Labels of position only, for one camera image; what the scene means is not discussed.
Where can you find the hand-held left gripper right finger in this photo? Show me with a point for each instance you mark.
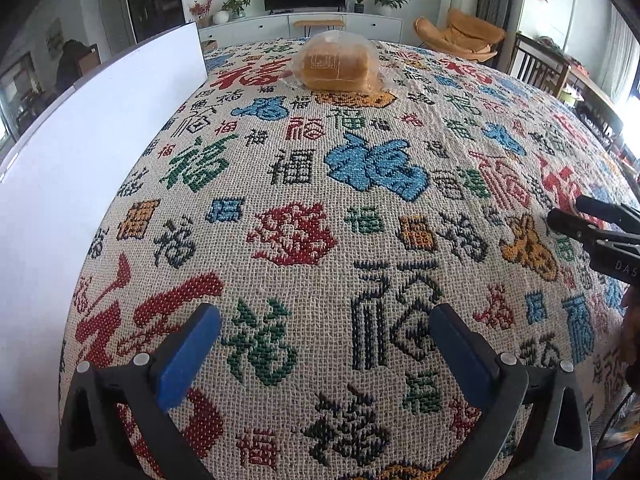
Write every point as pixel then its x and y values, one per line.
pixel 460 352

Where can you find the red flower plant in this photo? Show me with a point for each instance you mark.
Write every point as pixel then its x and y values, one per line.
pixel 200 10

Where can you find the patterned woven tablecloth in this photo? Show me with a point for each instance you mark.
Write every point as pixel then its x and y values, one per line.
pixel 320 260

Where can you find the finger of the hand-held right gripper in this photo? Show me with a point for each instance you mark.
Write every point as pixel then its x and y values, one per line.
pixel 607 210
pixel 575 230

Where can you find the orange lounge chair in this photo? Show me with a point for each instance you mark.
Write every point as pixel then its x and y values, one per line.
pixel 465 35

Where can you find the green potted plant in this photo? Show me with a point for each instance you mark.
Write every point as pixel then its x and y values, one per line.
pixel 235 6

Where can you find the person's right hand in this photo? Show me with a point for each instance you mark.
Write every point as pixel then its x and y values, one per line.
pixel 631 340

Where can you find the wooden stool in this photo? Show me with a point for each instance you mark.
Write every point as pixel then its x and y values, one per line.
pixel 320 23

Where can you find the wooden side table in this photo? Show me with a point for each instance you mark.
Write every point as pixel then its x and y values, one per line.
pixel 600 105

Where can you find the dark wooden chair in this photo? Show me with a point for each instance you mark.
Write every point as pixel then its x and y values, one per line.
pixel 540 67

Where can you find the black jacket on chair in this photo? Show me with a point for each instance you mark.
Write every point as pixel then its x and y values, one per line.
pixel 72 62

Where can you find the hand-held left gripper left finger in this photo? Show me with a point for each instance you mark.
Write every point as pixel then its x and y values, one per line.
pixel 192 352

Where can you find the small dark potted plant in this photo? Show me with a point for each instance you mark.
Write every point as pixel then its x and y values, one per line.
pixel 359 2

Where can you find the bread loaf in clear bag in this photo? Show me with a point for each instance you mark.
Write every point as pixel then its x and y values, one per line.
pixel 335 62

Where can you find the white board panel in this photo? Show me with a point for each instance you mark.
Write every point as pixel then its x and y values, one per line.
pixel 75 200

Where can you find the white low cabinet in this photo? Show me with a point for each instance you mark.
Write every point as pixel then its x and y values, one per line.
pixel 260 27

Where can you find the dark tall cabinet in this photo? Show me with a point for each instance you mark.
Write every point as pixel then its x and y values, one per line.
pixel 150 0

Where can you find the framed wall picture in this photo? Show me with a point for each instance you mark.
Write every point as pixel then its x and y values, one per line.
pixel 55 37

